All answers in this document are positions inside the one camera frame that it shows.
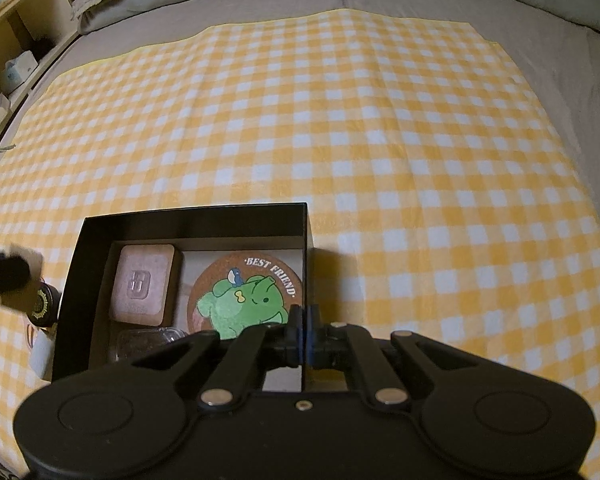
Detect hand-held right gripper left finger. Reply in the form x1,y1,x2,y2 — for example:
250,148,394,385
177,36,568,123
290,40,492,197
129,305,306,407

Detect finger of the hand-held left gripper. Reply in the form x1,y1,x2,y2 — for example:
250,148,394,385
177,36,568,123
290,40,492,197
0,251,29,299

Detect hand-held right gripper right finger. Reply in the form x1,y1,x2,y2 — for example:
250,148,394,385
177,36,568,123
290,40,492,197
304,305,464,406

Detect black round tin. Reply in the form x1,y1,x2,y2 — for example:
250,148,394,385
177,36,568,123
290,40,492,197
27,282,64,332

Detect cork coaster with green dinosaur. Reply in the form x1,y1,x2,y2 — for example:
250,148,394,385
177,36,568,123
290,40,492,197
186,250,304,342

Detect white charger plug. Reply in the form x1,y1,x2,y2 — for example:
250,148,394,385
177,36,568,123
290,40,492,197
29,331,59,382

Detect black rectangular box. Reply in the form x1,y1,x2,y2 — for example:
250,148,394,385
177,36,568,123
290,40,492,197
51,202,312,395

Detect clear plastic case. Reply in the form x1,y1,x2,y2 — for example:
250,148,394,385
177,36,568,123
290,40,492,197
106,326,189,364

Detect white tissue box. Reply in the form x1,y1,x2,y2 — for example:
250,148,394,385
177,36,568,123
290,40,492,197
0,51,39,94

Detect yellow checkered cloth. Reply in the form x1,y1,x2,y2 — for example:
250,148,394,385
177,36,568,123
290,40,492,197
0,9,600,480

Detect wooden bedside shelf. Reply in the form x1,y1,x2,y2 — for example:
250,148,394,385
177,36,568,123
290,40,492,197
0,0,88,173

